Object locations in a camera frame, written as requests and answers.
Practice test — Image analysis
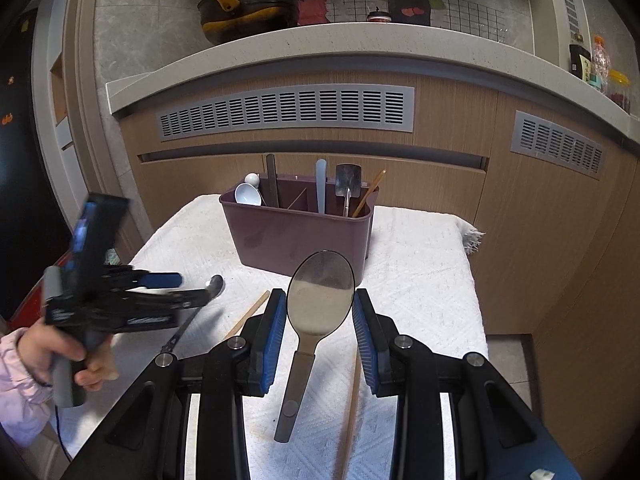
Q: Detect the dark sauce bottle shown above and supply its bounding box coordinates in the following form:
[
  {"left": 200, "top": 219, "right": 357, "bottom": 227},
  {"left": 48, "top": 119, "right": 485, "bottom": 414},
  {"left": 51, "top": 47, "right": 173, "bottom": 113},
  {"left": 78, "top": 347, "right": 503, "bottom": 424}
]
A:
[{"left": 569, "top": 34, "right": 592, "bottom": 81}]

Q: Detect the long grey vent grille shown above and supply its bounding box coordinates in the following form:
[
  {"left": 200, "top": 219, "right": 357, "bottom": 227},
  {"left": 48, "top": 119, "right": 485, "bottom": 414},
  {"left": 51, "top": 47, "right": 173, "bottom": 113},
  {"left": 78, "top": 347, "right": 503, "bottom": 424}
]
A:
[{"left": 159, "top": 86, "right": 416, "bottom": 143}]

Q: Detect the black pot with yellow handle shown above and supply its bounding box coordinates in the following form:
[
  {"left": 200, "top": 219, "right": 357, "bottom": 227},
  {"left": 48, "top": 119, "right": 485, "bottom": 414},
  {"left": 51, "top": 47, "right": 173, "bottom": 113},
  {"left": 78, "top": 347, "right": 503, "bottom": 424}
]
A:
[{"left": 197, "top": 0, "right": 301, "bottom": 45}]

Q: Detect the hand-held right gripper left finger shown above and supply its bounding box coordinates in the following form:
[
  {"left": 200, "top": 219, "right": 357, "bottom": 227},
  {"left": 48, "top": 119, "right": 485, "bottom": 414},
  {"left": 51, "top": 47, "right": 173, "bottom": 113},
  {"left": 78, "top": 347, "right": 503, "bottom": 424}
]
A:
[{"left": 60, "top": 288, "right": 288, "bottom": 480}]

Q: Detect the dark door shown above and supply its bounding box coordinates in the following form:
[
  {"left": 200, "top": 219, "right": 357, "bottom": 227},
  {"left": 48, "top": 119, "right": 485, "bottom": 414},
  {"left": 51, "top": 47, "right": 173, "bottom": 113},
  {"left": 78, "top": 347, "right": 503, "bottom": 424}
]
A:
[{"left": 0, "top": 7, "right": 71, "bottom": 321}]

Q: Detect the white stone countertop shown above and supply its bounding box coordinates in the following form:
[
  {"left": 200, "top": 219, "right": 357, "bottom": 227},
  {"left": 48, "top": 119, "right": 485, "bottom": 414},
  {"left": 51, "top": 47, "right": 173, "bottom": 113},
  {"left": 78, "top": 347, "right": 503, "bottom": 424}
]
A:
[{"left": 105, "top": 21, "right": 640, "bottom": 161}]

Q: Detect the wooden chopstick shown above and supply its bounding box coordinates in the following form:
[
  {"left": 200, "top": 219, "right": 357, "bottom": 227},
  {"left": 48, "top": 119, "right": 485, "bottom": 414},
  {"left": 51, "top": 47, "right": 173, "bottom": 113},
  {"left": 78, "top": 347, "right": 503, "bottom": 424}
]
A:
[
  {"left": 351, "top": 169, "right": 387, "bottom": 219},
  {"left": 222, "top": 290, "right": 271, "bottom": 341},
  {"left": 340, "top": 355, "right": 362, "bottom": 480}
]

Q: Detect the purple plastic utensil holder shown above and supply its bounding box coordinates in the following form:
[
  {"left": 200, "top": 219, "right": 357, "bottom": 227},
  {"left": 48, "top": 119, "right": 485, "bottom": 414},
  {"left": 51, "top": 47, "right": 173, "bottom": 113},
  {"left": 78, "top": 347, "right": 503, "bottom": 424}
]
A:
[{"left": 219, "top": 174, "right": 375, "bottom": 281}]

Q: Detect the translucent white plastic spoon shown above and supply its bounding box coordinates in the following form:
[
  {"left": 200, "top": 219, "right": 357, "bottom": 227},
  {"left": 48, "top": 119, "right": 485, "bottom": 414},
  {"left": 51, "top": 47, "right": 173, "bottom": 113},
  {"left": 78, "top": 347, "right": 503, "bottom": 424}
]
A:
[{"left": 314, "top": 158, "right": 328, "bottom": 214}]

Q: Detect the blue cable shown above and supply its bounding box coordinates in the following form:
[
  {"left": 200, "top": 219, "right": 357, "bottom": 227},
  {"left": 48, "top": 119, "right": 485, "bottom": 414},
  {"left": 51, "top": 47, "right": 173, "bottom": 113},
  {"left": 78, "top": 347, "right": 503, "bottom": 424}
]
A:
[{"left": 52, "top": 405, "right": 71, "bottom": 461}]

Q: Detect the dark chopstick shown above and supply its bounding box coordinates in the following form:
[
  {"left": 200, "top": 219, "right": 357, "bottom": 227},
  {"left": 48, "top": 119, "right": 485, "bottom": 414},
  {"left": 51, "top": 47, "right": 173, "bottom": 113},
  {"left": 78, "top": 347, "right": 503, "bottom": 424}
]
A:
[{"left": 265, "top": 154, "right": 279, "bottom": 208}]

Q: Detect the small metal spoon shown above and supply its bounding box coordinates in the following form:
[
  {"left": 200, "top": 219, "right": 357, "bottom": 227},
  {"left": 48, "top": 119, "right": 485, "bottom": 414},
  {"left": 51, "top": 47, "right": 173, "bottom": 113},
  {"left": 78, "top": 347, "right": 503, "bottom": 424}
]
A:
[{"left": 161, "top": 274, "right": 226, "bottom": 354}]

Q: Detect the white wall vent grille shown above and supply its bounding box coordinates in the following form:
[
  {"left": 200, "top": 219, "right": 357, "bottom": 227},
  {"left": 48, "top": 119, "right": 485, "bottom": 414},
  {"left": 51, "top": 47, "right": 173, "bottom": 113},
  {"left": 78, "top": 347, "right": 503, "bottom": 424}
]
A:
[{"left": 561, "top": 0, "right": 581, "bottom": 43}]

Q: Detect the clear bottle with orange cap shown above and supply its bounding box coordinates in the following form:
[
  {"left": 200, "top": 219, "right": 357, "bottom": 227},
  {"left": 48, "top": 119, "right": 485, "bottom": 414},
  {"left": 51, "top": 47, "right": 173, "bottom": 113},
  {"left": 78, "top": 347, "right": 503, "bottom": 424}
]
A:
[{"left": 590, "top": 36, "right": 612, "bottom": 92}]

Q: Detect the large metal rice spoon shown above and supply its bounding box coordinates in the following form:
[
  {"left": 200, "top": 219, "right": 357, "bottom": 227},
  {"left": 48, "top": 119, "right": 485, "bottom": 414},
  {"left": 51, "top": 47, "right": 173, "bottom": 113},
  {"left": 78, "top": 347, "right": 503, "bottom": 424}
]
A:
[{"left": 273, "top": 250, "right": 357, "bottom": 444}]

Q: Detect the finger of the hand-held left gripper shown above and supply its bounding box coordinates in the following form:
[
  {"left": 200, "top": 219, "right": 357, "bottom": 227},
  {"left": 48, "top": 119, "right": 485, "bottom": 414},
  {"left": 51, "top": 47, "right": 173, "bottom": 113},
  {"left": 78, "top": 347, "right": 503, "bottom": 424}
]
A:
[
  {"left": 107, "top": 286, "right": 213, "bottom": 313},
  {"left": 102, "top": 266, "right": 183, "bottom": 292}
]

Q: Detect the person's left forearm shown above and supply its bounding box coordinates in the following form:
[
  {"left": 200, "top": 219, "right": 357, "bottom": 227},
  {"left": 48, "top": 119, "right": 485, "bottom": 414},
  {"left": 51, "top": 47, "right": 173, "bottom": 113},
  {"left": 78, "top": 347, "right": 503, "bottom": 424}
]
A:
[{"left": 0, "top": 330, "right": 53, "bottom": 448}]

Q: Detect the jar with yellow lid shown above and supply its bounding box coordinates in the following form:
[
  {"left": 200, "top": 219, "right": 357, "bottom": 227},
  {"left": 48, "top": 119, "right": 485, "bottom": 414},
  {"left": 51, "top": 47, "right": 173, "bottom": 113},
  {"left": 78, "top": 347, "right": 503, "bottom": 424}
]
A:
[{"left": 605, "top": 70, "right": 633, "bottom": 111}]

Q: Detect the wooden kitchen cabinet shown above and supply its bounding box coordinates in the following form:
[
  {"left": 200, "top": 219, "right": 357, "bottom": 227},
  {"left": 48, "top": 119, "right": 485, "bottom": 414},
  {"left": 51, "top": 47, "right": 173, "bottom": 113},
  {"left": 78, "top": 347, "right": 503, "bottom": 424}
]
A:
[{"left": 107, "top": 72, "right": 640, "bottom": 461}]

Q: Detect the person's left hand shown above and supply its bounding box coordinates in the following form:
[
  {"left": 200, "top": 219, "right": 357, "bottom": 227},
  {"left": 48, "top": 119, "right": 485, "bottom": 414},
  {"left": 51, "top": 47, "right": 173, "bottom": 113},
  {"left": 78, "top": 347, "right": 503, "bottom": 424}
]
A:
[{"left": 17, "top": 326, "right": 122, "bottom": 391}]

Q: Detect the short grey vent grille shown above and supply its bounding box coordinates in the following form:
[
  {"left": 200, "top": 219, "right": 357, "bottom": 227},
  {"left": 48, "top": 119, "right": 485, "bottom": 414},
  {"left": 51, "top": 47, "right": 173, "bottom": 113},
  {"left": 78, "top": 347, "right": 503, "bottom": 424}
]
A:
[{"left": 511, "top": 110, "right": 606, "bottom": 181}]

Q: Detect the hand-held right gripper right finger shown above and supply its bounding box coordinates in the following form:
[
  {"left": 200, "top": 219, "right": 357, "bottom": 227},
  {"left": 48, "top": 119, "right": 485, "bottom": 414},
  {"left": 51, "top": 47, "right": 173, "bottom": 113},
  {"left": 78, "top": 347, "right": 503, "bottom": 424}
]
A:
[{"left": 351, "top": 288, "right": 583, "bottom": 480}]

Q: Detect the metal shovel spoon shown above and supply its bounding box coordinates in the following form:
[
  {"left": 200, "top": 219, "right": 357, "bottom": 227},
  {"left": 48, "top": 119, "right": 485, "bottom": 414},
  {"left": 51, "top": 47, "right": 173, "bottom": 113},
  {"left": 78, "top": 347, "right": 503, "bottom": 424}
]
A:
[{"left": 335, "top": 163, "right": 357, "bottom": 217}]

